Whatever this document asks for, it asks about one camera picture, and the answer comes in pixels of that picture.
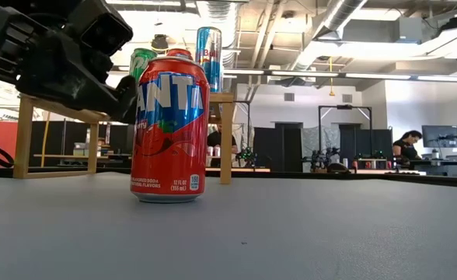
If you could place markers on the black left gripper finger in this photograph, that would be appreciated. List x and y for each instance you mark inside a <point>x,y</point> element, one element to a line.
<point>127,101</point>

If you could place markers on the green Sprite can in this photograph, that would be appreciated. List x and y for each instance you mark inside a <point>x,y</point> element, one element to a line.
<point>141,62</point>

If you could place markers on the red Fanta strawberry can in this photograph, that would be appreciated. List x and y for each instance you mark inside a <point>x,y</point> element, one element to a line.
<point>170,155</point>
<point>180,53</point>

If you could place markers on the blue silver Red Bull can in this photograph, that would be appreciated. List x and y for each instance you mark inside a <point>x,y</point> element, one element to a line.
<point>209,58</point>

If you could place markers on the small background robot arm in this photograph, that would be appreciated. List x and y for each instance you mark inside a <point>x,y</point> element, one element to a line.
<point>323,157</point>
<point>247,155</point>

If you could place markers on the wooden slatted shelf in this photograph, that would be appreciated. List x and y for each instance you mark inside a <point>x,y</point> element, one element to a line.
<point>226,155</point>

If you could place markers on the black partition panel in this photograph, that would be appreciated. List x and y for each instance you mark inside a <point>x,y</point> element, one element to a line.
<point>71,134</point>

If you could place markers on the stacked boxes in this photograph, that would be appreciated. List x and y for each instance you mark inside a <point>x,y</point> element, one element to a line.
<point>80,149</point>

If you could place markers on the red panel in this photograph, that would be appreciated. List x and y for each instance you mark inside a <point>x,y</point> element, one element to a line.
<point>1,144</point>

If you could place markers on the black double door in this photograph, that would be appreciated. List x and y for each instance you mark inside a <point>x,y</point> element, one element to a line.
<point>279,145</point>

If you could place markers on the ceiling light strip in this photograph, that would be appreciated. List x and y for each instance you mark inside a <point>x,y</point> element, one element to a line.
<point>376,75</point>
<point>304,73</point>
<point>446,79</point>

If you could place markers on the black screen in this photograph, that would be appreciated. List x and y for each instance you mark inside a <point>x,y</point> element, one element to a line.
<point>378,144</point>

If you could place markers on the grey air handling unit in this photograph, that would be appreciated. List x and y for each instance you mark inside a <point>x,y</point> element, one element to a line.
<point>384,31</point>

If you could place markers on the seated person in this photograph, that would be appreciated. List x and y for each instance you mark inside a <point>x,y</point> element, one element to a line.
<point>405,149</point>

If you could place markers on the computer monitor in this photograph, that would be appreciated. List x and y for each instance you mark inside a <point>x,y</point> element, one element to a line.
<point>440,136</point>

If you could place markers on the black metal frame stand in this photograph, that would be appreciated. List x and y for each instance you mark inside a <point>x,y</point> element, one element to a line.
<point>345,107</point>

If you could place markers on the silver ventilation duct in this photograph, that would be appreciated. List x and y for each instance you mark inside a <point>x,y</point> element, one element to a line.
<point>341,15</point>

